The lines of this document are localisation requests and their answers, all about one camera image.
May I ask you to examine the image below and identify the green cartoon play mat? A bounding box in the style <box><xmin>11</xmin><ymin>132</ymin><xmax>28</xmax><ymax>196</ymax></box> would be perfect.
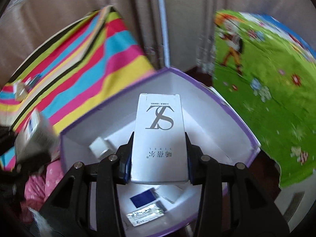
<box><xmin>213</xmin><ymin>10</ymin><xmax>315</xmax><ymax>188</ymax></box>

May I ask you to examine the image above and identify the small white cube box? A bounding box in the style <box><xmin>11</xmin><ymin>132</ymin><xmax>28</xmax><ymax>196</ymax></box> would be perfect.
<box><xmin>89</xmin><ymin>137</ymin><xmax>116</xmax><ymax>160</ymax></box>

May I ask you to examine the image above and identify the tall beige printed box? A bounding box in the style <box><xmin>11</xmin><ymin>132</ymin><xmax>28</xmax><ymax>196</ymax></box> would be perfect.
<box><xmin>13</xmin><ymin>80</ymin><xmax>28</xmax><ymax>102</ymax></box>

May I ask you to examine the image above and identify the white purple-trimmed storage box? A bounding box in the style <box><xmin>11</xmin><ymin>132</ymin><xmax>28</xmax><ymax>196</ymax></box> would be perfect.
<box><xmin>60</xmin><ymin>68</ymin><xmax>260</xmax><ymax>236</ymax></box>

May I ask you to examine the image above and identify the white barcode dragon box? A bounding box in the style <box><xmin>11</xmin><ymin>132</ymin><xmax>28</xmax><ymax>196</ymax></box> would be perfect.
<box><xmin>126</xmin><ymin>201</ymin><xmax>167</xmax><ymax>227</ymax></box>

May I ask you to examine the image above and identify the gold white long box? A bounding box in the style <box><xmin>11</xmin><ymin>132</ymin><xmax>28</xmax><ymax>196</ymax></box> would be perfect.
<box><xmin>155</xmin><ymin>185</ymin><xmax>184</xmax><ymax>204</ymax></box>

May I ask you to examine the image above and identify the white TS logo box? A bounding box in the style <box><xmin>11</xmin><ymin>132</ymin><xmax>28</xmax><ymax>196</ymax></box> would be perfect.
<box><xmin>130</xmin><ymin>93</ymin><xmax>189</xmax><ymax>185</ymax></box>

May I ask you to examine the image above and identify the dark blue small box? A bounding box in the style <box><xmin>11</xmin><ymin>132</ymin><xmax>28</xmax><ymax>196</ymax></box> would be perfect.
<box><xmin>130</xmin><ymin>188</ymin><xmax>157</xmax><ymax>208</ymax></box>

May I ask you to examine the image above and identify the white red-blue medicine box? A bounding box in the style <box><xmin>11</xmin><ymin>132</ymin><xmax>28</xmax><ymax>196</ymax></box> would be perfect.
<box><xmin>14</xmin><ymin>109</ymin><xmax>60</xmax><ymax>164</ymax></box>

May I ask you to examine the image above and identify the pink polka-dot cushion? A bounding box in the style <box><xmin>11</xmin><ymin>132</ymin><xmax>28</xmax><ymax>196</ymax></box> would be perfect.
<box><xmin>20</xmin><ymin>159</ymin><xmax>64</xmax><ymax>225</ymax></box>

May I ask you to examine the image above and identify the colourful striped cloth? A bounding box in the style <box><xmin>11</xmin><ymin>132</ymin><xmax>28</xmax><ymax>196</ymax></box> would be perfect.
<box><xmin>0</xmin><ymin>4</ymin><xmax>156</xmax><ymax>171</ymax></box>

